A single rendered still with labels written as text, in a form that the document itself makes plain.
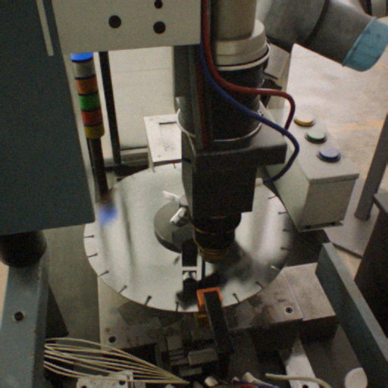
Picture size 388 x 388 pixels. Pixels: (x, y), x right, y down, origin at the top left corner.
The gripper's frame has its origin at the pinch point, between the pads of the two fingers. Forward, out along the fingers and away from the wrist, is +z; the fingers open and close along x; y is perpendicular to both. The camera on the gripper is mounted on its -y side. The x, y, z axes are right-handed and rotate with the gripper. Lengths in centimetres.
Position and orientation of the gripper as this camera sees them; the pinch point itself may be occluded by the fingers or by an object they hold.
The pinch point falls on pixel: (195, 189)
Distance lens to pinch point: 73.0
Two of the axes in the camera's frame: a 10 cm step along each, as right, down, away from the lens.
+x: 7.9, 1.5, 5.9
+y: 4.8, 4.4, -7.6
